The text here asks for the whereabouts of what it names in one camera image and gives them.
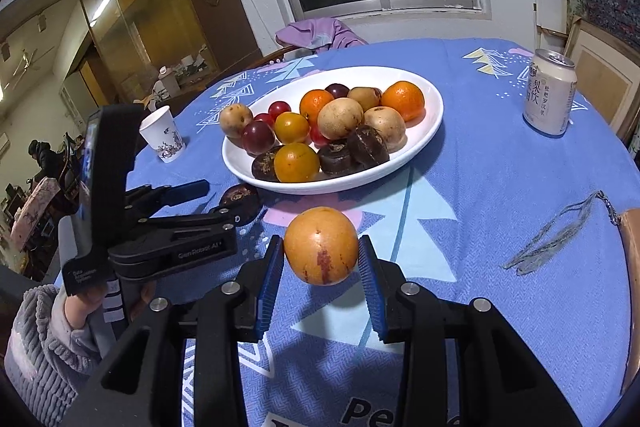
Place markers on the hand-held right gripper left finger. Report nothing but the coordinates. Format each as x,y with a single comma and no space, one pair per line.
269,297

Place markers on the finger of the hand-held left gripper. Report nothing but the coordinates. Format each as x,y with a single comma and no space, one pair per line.
190,223
167,195

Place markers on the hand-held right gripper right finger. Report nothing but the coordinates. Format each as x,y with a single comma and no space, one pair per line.
372,302

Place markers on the orange-tan spotted fruit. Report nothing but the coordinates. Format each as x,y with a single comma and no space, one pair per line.
320,242

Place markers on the tan round fruit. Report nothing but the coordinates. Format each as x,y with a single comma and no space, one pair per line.
340,118
236,118
387,124
364,96

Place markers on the dark red plum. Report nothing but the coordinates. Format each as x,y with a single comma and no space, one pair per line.
258,137
337,90

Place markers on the small red tomato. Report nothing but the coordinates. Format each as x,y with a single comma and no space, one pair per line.
279,109
317,138
262,118

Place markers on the yellow-orange tomato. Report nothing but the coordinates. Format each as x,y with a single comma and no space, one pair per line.
291,127
297,162

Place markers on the orange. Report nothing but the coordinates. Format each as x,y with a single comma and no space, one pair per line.
315,103
403,100

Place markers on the white plate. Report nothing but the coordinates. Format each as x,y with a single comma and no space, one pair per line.
422,134

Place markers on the person's left forearm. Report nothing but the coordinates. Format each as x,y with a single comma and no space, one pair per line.
40,357

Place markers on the person's left hand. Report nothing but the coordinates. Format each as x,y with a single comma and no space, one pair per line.
82,309

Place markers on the white paper cup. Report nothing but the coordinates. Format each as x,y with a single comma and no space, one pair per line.
162,134

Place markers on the pink patterned armchair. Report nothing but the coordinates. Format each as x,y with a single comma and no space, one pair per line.
32,212

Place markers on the crumpled white cloth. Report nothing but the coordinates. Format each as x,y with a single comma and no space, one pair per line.
150,98

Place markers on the blue printed tablecloth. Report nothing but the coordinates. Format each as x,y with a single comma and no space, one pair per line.
475,207

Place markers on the wooden glass cabinet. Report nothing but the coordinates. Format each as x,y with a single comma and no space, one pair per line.
150,7

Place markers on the grey tassel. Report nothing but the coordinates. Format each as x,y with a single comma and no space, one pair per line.
550,239

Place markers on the purple jacket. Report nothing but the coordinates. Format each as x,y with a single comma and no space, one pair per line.
315,34

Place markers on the white drink can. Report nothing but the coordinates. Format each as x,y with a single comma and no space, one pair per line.
550,97

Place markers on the wooden picture frame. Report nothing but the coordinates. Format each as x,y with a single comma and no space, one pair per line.
600,77

